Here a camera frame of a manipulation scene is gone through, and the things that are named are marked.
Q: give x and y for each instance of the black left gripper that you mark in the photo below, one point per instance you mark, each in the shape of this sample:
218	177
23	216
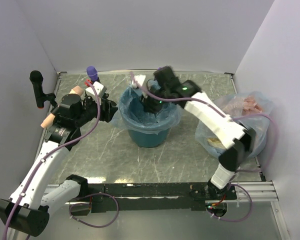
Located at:
107	114

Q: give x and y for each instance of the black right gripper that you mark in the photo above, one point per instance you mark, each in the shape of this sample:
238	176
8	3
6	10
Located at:
149	106

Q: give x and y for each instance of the light blue trash bag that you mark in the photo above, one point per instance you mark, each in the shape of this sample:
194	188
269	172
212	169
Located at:
131	115

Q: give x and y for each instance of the teal plastic trash bin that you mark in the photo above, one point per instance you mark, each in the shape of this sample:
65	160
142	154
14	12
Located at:
148	140

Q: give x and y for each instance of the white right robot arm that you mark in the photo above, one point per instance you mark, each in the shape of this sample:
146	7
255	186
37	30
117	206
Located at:
237	140

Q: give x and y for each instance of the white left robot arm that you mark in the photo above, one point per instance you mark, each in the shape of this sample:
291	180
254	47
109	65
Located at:
29	209

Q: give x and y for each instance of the clear bag with trash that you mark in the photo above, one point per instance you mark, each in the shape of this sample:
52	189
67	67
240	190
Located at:
237	105

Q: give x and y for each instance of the beige microphone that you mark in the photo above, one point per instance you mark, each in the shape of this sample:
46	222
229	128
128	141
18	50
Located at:
67	111

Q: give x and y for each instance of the purple microphone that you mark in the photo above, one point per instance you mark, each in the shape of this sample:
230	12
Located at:
92	73

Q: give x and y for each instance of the black microphone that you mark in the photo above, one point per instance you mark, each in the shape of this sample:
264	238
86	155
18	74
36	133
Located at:
36	79

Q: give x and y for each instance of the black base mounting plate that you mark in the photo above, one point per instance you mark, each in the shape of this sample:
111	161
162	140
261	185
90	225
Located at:
152	196

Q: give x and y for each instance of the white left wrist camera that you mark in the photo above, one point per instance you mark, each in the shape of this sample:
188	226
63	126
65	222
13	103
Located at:
97	86

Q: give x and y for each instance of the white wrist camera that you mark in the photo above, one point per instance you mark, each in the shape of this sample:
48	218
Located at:
138	80
97	86

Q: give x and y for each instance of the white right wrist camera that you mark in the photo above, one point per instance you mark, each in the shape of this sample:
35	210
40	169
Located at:
138	80

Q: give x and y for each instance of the aluminium frame rail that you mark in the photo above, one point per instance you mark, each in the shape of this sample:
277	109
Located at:
259	191

